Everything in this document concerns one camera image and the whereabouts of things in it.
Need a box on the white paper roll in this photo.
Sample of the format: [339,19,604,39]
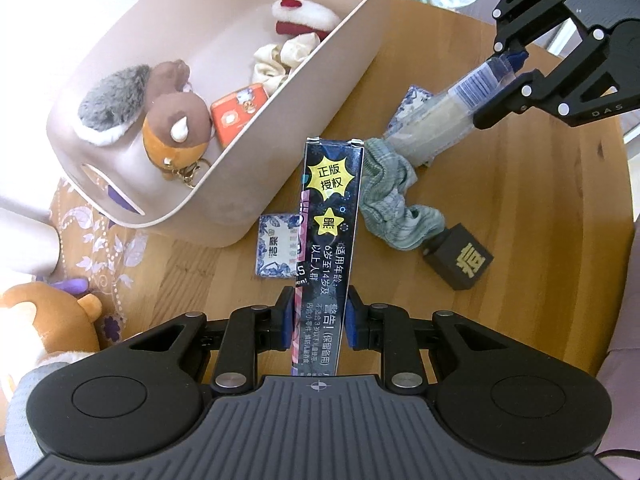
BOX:
[0,208,61,276]

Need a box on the cream scrunchie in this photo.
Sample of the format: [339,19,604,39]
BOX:
[252,32,320,96]

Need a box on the white red plush toy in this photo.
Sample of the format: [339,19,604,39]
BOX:
[271,0,341,40]

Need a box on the clear plastic packet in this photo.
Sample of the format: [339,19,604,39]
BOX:
[384,53,526,167]

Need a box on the orange bear plush toy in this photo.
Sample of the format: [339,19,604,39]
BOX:
[1,282,102,365]

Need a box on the purple pen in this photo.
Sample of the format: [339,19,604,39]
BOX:
[50,278,89,297]

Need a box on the grey hedgehog plush toy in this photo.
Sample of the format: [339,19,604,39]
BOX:
[74,64,151,148]

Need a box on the beige plastic storage basket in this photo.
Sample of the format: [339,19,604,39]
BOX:
[47,0,392,248]

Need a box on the orange small box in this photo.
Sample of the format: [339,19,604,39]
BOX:
[210,84,268,148]

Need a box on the long black star box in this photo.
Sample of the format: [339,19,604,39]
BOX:
[291,138,364,376]

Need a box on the small black cube box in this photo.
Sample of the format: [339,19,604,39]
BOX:
[422,223,494,290]

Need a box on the blue white patterned box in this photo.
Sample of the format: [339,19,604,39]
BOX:
[384,84,433,136]

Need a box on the small blue white card box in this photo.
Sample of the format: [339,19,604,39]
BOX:
[255,214,302,278]

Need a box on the green plaid scrunchie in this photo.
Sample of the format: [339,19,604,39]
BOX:
[359,138,446,252]

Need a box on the brown bear keychain plush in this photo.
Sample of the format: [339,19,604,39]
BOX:
[142,60,213,188]

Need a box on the floral patterned cloth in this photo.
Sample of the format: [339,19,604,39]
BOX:
[50,180,149,347]

